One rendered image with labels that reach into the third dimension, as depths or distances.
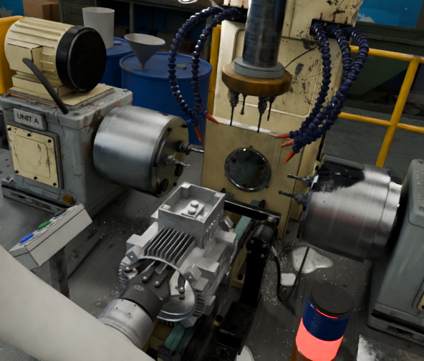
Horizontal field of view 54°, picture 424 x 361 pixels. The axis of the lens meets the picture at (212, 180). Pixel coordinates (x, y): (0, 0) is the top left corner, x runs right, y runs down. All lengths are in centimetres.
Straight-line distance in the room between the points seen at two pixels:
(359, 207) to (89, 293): 71
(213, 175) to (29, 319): 99
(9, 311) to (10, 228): 101
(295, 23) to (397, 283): 73
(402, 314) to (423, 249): 19
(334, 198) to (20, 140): 91
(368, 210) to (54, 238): 69
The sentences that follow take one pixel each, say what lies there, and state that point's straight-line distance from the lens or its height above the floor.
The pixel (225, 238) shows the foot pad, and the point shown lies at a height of 108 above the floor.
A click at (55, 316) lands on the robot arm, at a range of 43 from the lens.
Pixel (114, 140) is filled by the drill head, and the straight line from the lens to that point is 119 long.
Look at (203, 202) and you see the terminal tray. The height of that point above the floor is 112.
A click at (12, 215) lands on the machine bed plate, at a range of 146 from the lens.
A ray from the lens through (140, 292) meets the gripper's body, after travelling 74.
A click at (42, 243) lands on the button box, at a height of 107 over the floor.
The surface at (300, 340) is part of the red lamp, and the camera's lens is 65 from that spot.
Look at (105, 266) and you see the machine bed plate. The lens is 122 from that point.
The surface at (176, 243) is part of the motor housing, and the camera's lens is 82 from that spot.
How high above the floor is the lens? 162
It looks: 31 degrees down
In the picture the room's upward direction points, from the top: 6 degrees clockwise
